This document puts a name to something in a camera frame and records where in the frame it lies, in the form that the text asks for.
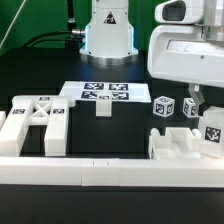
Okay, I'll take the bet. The white marker base plate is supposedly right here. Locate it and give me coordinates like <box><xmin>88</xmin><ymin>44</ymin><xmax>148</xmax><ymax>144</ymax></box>
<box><xmin>59</xmin><ymin>81</ymin><xmax>151</xmax><ymax>103</ymax></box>

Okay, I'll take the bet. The white tagged cube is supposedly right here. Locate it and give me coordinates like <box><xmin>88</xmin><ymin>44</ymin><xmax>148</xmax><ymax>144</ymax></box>
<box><xmin>182</xmin><ymin>98</ymin><xmax>198</xmax><ymax>118</ymax></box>
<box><xmin>153</xmin><ymin>96</ymin><xmax>175</xmax><ymax>117</ymax></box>

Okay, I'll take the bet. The black vertical pole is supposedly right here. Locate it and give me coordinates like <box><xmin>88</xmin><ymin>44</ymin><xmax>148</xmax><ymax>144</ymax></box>
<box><xmin>66</xmin><ymin>0</ymin><xmax>76</xmax><ymax>30</ymax></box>

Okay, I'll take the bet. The white tagged cube left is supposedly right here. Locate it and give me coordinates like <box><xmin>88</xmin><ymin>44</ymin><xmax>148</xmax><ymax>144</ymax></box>
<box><xmin>153</xmin><ymin>96</ymin><xmax>175</xmax><ymax>117</ymax></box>

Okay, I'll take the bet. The white chair back frame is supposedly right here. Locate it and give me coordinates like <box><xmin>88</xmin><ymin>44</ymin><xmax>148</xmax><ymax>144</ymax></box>
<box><xmin>0</xmin><ymin>95</ymin><xmax>76</xmax><ymax>157</ymax></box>

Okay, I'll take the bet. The thin white cable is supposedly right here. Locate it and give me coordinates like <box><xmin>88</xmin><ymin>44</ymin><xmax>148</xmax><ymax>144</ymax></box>
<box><xmin>0</xmin><ymin>0</ymin><xmax>28</xmax><ymax>51</ymax></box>

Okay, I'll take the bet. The white U-shaped obstacle wall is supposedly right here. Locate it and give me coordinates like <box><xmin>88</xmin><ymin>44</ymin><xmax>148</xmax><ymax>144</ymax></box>
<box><xmin>0</xmin><ymin>154</ymin><xmax>224</xmax><ymax>188</ymax></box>

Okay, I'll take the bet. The white chair seat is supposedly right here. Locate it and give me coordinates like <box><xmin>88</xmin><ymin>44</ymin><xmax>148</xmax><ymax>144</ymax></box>
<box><xmin>148</xmin><ymin>127</ymin><xmax>201</xmax><ymax>160</ymax></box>

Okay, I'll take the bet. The black cable with connector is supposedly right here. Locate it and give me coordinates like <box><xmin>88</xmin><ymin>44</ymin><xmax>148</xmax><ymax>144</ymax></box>
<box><xmin>23</xmin><ymin>28</ymin><xmax>87</xmax><ymax>48</ymax></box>

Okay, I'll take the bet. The white tagged cube right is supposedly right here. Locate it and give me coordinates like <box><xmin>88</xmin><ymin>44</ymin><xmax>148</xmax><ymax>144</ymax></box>
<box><xmin>182</xmin><ymin>98</ymin><xmax>198</xmax><ymax>118</ymax></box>

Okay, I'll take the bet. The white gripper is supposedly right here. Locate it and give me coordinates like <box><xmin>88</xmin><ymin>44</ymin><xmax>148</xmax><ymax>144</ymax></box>
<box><xmin>147</xmin><ymin>0</ymin><xmax>224</xmax><ymax>115</ymax></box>

